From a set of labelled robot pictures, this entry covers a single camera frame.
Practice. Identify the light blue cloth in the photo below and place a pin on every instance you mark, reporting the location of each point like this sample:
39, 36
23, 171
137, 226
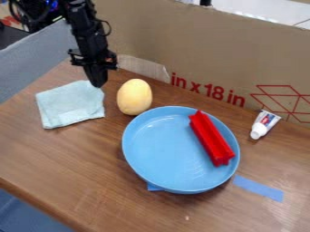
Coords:
69, 104

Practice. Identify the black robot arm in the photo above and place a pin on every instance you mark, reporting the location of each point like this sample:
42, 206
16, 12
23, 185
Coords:
93, 54

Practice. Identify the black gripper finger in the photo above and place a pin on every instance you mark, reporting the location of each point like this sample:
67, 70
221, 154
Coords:
103, 77
93, 72

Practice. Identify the blue tape strip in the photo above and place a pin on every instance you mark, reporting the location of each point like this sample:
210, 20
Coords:
258, 188

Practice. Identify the small toothpaste tube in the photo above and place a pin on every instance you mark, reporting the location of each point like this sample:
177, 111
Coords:
265, 122

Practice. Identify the black computer tower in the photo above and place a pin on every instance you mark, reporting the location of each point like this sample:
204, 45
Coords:
35, 13

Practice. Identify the cardboard box wall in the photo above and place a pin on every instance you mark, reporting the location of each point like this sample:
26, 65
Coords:
241, 60

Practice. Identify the yellow ball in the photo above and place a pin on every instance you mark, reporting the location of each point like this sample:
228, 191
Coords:
134, 97

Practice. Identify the red plastic block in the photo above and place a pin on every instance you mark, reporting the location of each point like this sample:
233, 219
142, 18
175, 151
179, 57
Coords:
212, 139

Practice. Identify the blue plate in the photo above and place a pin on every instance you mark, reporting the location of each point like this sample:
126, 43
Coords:
165, 154

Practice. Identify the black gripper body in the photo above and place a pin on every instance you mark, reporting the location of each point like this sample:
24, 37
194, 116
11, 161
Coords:
106, 59

